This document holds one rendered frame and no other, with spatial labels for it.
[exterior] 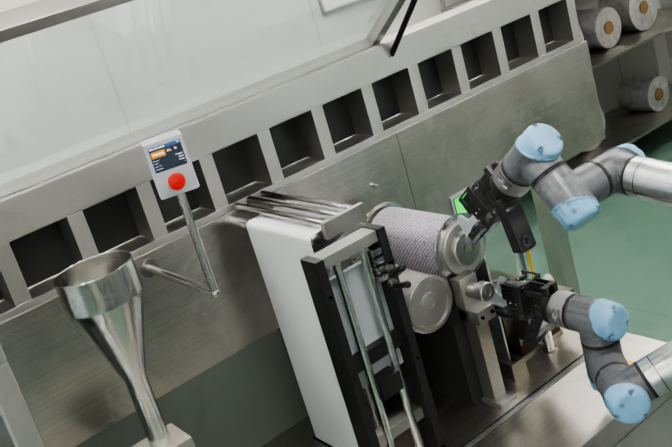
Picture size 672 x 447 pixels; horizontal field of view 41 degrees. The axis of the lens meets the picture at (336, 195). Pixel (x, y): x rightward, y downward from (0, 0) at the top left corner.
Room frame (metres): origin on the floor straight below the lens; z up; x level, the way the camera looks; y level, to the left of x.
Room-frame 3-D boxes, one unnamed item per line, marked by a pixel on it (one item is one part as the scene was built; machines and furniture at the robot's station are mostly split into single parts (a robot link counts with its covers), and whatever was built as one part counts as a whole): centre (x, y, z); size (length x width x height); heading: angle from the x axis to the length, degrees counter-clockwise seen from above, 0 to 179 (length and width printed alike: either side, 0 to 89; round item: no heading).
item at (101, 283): (1.50, 0.44, 1.50); 0.14 x 0.14 x 0.06
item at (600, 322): (1.60, -0.42, 1.11); 0.11 x 0.08 x 0.09; 32
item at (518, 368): (1.93, -0.21, 0.92); 0.28 x 0.04 x 0.04; 32
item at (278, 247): (1.75, 0.14, 1.17); 0.34 x 0.05 x 0.54; 32
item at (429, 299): (1.84, -0.06, 1.17); 0.26 x 0.12 x 0.12; 32
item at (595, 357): (1.58, -0.42, 1.01); 0.11 x 0.08 x 0.11; 174
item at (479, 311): (1.74, -0.22, 1.05); 0.06 x 0.05 x 0.31; 32
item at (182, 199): (1.53, 0.26, 1.51); 0.02 x 0.02 x 0.20
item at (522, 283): (1.73, -0.34, 1.12); 0.12 x 0.08 x 0.09; 32
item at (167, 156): (1.53, 0.26, 1.66); 0.07 x 0.07 x 0.10; 11
